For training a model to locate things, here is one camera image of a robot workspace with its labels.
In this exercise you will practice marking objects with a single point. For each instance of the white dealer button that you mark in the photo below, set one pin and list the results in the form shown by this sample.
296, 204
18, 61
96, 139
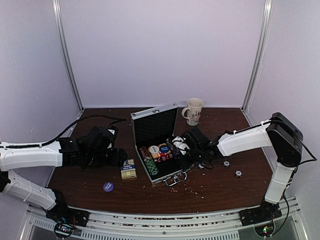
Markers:
154, 149

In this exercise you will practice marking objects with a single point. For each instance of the red dice set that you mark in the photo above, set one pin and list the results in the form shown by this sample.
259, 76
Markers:
163, 158

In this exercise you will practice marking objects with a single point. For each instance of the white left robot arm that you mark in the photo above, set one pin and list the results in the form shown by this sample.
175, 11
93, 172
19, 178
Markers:
26, 155

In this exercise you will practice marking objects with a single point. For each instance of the aluminium front rail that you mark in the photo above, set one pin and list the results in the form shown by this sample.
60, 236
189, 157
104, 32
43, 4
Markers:
217, 225

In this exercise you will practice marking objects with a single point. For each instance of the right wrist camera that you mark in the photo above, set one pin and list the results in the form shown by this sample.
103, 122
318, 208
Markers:
195, 139

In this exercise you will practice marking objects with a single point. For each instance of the left aluminium frame post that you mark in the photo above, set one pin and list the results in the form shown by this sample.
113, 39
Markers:
65, 52

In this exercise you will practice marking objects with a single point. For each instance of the right circuit board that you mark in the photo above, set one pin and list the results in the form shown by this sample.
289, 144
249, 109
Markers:
264, 230

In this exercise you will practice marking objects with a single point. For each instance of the brown chip stack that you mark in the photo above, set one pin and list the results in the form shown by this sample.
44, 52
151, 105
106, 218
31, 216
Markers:
145, 153

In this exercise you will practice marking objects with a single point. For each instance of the blue Texas Hold'em card box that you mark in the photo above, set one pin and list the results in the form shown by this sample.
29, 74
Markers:
128, 170

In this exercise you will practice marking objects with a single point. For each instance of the right aluminium frame post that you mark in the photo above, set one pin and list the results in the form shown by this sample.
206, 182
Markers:
261, 48

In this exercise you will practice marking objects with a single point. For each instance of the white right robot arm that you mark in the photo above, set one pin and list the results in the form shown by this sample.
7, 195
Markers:
277, 132

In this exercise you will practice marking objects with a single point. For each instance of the purple chip stack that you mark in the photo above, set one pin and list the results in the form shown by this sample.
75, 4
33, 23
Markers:
176, 152

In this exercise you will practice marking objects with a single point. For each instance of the aluminium frame post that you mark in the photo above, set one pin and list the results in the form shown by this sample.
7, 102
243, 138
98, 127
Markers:
65, 52
261, 48

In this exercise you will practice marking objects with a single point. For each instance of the purple poker chip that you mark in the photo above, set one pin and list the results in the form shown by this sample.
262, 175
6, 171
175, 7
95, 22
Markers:
238, 173
201, 166
226, 164

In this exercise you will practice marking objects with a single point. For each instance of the blue small blind button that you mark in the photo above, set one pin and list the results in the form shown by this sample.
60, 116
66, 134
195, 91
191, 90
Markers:
164, 150

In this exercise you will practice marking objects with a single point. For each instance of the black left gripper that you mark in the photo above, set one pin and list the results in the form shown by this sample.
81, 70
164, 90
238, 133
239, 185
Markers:
117, 159

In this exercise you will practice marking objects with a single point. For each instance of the blue beige chip stack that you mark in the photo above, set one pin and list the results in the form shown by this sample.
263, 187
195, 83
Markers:
170, 144

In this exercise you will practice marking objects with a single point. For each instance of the aluminium poker case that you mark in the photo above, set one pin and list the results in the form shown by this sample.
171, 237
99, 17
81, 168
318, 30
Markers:
152, 127

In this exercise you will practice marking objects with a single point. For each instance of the cream ceramic mug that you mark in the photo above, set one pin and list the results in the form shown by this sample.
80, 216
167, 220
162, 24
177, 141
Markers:
192, 112

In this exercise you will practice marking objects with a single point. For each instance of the red card box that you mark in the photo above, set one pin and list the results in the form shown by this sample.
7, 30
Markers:
157, 155

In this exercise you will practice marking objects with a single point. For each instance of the purple round button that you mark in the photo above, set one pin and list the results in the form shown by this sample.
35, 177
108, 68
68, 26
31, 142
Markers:
108, 187

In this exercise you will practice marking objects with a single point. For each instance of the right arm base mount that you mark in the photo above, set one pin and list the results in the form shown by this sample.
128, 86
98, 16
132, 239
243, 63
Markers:
257, 215

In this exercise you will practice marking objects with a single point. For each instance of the green chip stack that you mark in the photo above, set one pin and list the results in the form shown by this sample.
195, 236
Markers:
151, 166

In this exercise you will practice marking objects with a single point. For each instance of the circuit board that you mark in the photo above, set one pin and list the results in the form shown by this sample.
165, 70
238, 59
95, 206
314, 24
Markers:
264, 230
63, 231

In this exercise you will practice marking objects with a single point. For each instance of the left circuit board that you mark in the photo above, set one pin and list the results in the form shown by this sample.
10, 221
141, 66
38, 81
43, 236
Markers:
63, 231

